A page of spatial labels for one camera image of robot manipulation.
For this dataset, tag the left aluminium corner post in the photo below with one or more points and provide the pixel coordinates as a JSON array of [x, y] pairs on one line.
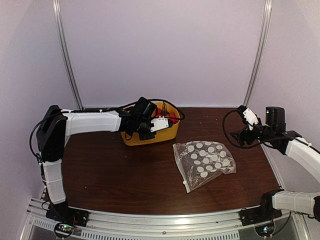
[[65, 53]]

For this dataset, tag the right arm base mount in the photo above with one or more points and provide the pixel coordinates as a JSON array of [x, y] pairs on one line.
[[252, 216]]

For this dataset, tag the clear polka dot zip bag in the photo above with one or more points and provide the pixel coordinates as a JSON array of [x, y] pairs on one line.
[[199, 162]]

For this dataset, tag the front aluminium rail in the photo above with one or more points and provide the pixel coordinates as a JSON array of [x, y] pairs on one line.
[[221, 225]]

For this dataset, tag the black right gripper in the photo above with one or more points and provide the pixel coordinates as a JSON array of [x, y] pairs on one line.
[[241, 139]]

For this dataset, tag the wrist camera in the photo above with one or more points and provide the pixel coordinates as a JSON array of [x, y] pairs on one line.
[[160, 123], [248, 116]]

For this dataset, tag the yellow plastic basket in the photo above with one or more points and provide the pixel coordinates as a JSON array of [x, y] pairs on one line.
[[161, 136]]

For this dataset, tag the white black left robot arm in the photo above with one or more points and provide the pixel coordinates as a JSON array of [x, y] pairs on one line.
[[59, 124]]

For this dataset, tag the aluminium corner post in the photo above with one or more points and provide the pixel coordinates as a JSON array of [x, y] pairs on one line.
[[65, 53], [263, 36]]

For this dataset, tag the right aluminium corner post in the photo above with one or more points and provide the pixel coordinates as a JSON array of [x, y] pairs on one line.
[[263, 36]]

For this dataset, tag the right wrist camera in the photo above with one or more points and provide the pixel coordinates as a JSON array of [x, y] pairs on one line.
[[248, 116]]

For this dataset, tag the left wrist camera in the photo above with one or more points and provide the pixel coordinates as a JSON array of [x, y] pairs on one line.
[[160, 123]]

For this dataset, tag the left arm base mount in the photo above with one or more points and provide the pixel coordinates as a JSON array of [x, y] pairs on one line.
[[69, 215]]

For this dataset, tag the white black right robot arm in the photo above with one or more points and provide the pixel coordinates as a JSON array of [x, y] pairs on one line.
[[295, 162]]

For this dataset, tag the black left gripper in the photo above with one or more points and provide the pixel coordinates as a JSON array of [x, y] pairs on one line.
[[144, 137]]

